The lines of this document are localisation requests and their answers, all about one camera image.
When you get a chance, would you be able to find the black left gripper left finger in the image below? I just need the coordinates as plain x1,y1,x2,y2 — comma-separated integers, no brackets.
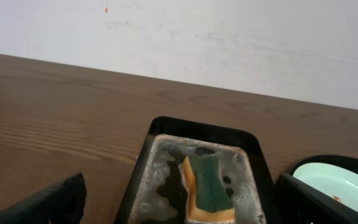
0,172,87,224

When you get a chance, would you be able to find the black round tray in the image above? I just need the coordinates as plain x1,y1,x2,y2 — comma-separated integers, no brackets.
288,154,358,175

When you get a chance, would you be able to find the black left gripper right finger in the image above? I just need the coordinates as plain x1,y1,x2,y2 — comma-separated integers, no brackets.
275,174,358,224

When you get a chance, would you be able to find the light blue plate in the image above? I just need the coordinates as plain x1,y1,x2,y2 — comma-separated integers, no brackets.
293,162,358,212

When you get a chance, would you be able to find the orange green sponge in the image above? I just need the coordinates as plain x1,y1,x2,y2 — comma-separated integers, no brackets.
181,155,235,223

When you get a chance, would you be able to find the black rectangular soapy tray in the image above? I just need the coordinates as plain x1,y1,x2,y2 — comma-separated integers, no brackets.
115,116,282,223

